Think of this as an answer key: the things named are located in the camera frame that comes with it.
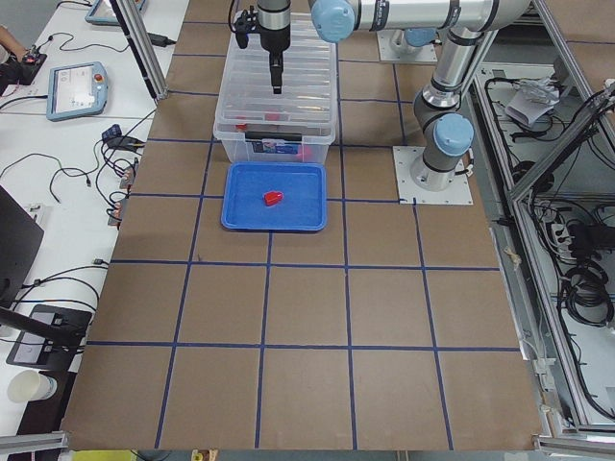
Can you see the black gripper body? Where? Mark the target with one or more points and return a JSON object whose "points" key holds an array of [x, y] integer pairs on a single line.
{"points": [[274, 40]]}

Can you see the clear plastic box lid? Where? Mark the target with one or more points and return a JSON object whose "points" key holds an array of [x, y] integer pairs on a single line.
{"points": [[295, 90]]}

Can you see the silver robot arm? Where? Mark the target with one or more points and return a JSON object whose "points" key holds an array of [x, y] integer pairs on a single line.
{"points": [[273, 14], [449, 135]]}

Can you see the clear plastic storage box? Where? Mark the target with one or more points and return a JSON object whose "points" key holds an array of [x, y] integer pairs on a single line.
{"points": [[238, 148]]}

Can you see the blue plastic tray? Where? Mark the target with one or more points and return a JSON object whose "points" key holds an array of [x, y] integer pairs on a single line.
{"points": [[303, 208]]}

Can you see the black power adapter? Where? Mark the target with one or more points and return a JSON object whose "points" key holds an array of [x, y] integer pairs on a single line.
{"points": [[160, 40]]}

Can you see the blue teach pendant far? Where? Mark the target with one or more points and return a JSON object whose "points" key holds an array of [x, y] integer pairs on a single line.
{"points": [[101, 13]]}

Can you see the blue teach pendant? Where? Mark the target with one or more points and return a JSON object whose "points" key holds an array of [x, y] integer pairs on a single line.
{"points": [[101, 13], [77, 90]]}

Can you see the blue teach pendant near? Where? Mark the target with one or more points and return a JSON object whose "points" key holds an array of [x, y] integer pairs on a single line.
{"points": [[77, 90]]}

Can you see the white paper cup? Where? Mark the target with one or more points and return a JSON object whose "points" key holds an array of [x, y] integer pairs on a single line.
{"points": [[31, 385]]}

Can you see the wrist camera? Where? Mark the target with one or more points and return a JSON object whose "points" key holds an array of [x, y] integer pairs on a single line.
{"points": [[245, 24]]}

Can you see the black box handle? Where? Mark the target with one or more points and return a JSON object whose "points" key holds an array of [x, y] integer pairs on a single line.
{"points": [[288, 137]]}

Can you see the aluminium frame post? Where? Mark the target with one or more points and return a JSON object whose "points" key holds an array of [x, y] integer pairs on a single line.
{"points": [[134, 30]]}

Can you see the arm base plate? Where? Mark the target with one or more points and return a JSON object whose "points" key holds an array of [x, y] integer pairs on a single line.
{"points": [[419, 185]]}

